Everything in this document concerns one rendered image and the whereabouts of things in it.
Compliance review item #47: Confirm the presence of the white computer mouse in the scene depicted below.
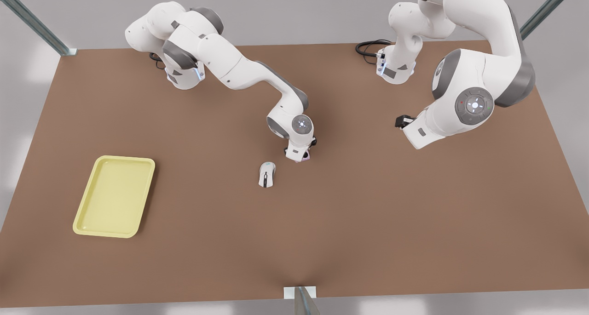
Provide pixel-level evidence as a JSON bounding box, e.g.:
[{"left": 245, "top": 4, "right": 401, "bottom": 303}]
[{"left": 258, "top": 161, "right": 277, "bottom": 188}]

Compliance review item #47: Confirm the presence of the yellow rectangular tray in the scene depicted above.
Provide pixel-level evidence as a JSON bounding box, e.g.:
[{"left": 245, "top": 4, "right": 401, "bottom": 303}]
[{"left": 73, "top": 155, "right": 156, "bottom": 239}]

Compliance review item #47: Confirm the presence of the silver frame post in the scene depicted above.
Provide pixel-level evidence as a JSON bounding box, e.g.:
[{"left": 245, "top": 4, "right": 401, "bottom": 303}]
[
  {"left": 283, "top": 286, "right": 321, "bottom": 315},
  {"left": 0, "top": 0, "right": 78, "bottom": 57},
  {"left": 520, "top": 0, "right": 579, "bottom": 40}
]

